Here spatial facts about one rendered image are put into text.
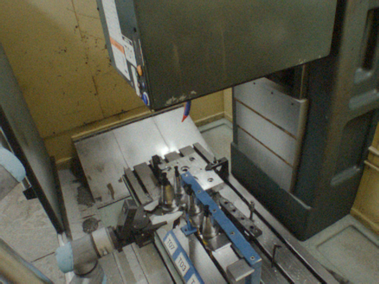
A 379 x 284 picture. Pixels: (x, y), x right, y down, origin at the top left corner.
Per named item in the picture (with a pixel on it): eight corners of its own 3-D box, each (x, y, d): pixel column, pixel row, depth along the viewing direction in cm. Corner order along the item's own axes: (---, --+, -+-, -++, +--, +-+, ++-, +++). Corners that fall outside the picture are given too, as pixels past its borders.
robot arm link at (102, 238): (89, 227, 84) (96, 248, 78) (105, 220, 85) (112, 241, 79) (98, 242, 88) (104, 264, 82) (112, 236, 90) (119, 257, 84)
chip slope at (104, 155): (104, 227, 178) (91, 196, 163) (83, 167, 228) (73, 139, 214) (230, 174, 207) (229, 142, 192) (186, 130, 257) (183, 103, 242)
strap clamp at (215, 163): (208, 184, 159) (206, 162, 151) (205, 181, 162) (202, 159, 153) (228, 175, 164) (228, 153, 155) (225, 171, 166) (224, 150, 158)
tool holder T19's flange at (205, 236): (222, 236, 96) (222, 231, 94) (205, 244, 94) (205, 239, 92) (212, 222, 100) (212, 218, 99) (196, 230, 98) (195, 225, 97)
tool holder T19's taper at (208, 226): (218, 230, 95) (217, 216, 91) (206, 236, 93) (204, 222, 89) (211, 220, 98) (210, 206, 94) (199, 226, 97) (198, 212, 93)
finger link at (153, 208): (169, 204, 97) (146, 220, 93) (166, 191, 94) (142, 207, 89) (175, 209, 95) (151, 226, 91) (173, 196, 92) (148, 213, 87)
